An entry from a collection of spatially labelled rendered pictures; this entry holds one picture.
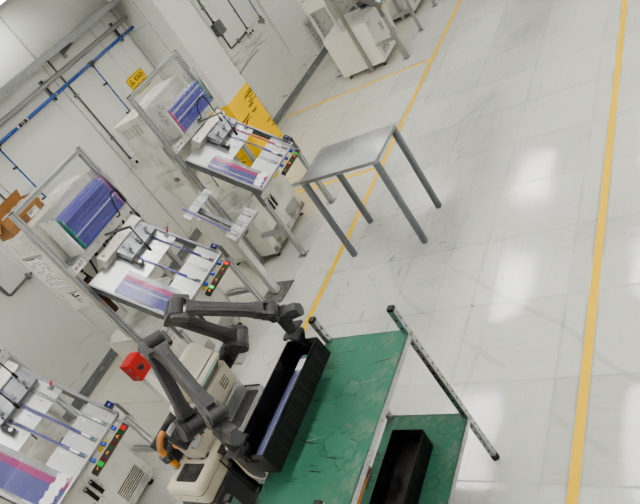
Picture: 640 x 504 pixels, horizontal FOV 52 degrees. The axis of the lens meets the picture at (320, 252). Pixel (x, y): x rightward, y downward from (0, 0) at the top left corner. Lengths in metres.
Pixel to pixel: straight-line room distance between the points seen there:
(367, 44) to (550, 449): 6.23
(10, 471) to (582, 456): 3.05
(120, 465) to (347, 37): 5.89
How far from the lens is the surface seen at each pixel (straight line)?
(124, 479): 4.80
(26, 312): 6.32
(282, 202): 6.19
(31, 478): 4.26
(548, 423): 3.49
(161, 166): 5.92
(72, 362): 6.49
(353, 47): 8.71
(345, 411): 2.69
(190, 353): 2.83
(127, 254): 5.00
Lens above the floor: 2.69
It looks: 28 degrees down
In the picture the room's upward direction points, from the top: 36 degrees counter-clockwise
